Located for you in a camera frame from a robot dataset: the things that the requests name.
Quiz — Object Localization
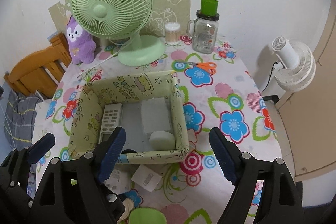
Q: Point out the white plug charger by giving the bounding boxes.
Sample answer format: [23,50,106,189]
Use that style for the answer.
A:
[104,165,131,194]

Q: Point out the green silicone pad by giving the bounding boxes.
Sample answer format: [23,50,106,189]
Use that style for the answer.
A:
[128,207,167,224]

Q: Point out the white cube charger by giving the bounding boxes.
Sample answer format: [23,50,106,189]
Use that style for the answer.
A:
[131,165,162,192]

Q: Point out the white oval earbud case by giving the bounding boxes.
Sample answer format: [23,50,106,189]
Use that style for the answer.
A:
[149,131,175,151]

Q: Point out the white remote control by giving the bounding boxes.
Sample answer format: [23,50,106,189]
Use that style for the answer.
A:
[98,103,122,143]

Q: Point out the white rectangular box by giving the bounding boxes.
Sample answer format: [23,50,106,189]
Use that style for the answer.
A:
[141,97,171,137]

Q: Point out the round cream pocket mirror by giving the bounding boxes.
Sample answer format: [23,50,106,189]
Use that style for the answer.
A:
[117,198,134,223]

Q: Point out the grey plaid blanket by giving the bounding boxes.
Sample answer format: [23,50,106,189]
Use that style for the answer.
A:
[4,91,43,150]

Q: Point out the cartoon fabric storage box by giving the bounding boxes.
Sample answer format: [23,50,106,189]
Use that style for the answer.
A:
[68,71,190,164]

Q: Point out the wooden bed headboard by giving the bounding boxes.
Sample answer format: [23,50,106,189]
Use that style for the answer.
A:
[3,32,71,98]

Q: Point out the purple plush toy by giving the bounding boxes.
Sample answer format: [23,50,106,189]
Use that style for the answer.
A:
[66,15,96,65]

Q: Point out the white standing fan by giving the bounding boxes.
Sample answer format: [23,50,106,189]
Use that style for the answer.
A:
[268,36,316,93]

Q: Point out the green desk fan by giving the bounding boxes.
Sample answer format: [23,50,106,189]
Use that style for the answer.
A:
[70,0,165,67]

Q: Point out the cotton swab container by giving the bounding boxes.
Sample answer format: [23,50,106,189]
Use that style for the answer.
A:
[165,22,181,46]

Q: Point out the glass jar green lid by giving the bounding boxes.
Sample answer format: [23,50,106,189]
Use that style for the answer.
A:
[186,0,220,54]

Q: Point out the orange handled scissors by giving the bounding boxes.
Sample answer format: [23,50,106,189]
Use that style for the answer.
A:
[177,60,217,75]

